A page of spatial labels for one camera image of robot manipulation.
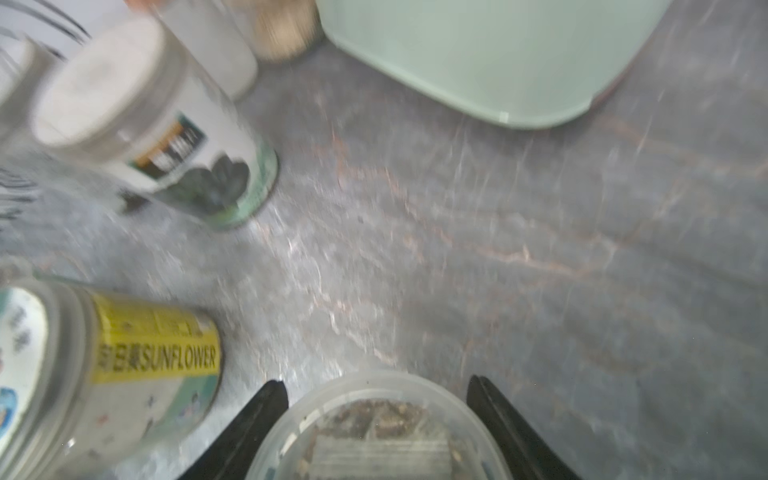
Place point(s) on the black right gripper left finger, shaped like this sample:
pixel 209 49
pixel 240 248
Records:
pixel 232 452

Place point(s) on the dark panda label jar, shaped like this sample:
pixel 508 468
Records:
pixel 134 106

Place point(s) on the mint green toaster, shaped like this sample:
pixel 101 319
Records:
pixel 530 65

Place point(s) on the beige lid jar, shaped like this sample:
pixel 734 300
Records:
pixel 279 30

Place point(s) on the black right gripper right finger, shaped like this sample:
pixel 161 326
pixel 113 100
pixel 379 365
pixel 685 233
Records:
pixel 526 454

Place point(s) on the tan lid jar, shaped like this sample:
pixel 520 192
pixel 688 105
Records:
pixel 379 424

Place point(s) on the sunflower label tall jar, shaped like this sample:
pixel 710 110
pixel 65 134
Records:
pixel 89 378

